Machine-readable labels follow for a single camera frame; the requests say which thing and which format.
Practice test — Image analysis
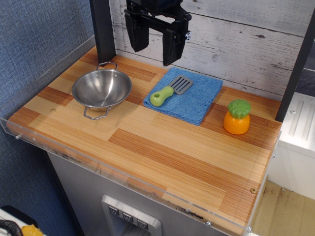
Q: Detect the stainless steel colander bowl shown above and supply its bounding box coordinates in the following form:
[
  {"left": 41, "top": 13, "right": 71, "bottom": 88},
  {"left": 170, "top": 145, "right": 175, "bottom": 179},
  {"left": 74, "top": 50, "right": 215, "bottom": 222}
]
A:
[{"left": 72, "top": 61, "right": 132, "bottom": 120}]

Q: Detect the black vertical post right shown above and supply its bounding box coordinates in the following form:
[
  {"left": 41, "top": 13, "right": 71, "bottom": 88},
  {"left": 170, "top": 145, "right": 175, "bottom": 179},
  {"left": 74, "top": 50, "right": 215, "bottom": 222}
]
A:
[{"left": 275, "top": 11, "right": 315, "bottom": 122}]

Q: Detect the silver toy fridge dispenser panel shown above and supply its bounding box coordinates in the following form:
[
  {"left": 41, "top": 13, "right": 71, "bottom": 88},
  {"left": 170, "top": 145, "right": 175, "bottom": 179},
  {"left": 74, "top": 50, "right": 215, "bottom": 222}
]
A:
[{"left": 101, "top": 194, "right": 162, "bottom": 236}]

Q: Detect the blue folded cloth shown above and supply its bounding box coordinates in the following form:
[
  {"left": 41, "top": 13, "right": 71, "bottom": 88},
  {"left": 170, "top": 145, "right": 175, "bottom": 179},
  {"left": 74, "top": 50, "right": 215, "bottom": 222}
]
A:
[{"left": 143, "top": 67, "right": 223, "bottom": 125}]

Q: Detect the yellow object bottom left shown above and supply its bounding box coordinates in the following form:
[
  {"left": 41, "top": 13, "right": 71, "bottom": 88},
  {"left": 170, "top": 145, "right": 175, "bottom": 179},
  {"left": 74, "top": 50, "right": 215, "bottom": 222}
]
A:
[{"left": 21, "top": 225, "right": 44, "bottom": 236}]

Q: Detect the black vertical post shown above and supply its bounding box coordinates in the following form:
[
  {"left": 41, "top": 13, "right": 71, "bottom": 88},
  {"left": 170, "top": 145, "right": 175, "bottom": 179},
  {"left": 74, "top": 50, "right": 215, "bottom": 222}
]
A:
[
  {"left": 89, "top": 0, "right": 116, "bottom": 63},
  {"left": 275, "top": 11, "right": 315, "bottom": 122}
]

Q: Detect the grey spatula green handle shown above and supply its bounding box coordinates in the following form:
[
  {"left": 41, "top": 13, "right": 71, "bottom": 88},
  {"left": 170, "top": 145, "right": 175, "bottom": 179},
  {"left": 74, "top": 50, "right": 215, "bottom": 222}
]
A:
[{"left": 150, "top": 75, "right": 193, "bottom": 107}]

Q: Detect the white toy sink counter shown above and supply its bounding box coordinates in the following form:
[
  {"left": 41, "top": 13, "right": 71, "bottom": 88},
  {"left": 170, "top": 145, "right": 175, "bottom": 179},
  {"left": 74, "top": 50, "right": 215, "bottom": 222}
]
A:
[{"left": 267, "top": 92, "right": 315, "bottom": 199}]

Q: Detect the clear acrylic table guard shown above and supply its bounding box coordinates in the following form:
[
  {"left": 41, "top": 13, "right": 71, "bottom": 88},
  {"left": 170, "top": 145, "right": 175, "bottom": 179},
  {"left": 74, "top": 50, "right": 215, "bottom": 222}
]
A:
[{"left": 0, "top": 29, "right": 287, "bottom": 236}]

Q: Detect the orange toy carrot green top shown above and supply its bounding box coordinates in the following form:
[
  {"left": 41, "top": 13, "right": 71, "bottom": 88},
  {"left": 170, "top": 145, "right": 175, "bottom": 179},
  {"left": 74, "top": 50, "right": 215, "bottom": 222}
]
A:
[{"left": 223, "top": 99, "right": 251, "bottom": 135}]

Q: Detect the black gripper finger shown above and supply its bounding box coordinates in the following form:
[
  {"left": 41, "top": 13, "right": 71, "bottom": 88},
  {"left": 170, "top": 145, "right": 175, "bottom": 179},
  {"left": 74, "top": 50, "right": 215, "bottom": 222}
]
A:
[
  {"left": 162, "top": 21, "right": 189, "bottom": 66},
  {"left": 125, "top": 9, "right": 149, "bottom": 52}
]

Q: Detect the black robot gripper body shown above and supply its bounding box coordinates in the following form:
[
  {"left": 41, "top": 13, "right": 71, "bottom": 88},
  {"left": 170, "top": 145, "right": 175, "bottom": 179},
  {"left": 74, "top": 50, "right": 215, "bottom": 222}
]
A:
[{"left": 126, "top": 0, "right": 191, "bottom": 41}]

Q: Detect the black vertical post left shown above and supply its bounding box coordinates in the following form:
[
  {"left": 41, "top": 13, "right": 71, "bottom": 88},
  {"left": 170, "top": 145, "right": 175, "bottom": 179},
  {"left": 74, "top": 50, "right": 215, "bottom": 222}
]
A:
[{"left": 89, "top": 0, "right": 116, "bottom": 63}]

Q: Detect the black corrugated hose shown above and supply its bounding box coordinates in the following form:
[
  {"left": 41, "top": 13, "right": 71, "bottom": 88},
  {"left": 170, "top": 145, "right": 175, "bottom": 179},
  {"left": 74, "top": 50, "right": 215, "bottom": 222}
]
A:
[{"left": 0, "top": 219, "right": 20, "bottom": 236}]

